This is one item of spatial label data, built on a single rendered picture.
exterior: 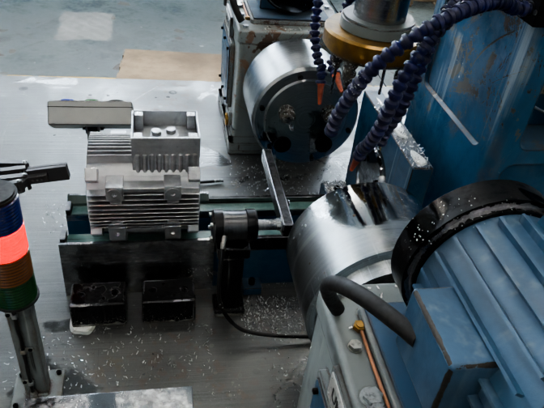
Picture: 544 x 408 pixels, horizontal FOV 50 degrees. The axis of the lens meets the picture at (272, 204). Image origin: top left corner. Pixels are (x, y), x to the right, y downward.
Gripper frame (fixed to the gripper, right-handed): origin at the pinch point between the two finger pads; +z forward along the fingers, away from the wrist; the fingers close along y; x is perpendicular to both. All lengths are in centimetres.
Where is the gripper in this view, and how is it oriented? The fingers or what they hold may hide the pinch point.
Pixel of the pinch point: (48, 172)
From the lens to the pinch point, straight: 114.7
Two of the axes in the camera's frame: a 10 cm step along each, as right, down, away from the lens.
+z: 9.9, -1.3, 1.0
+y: -1.6, -6.1, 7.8
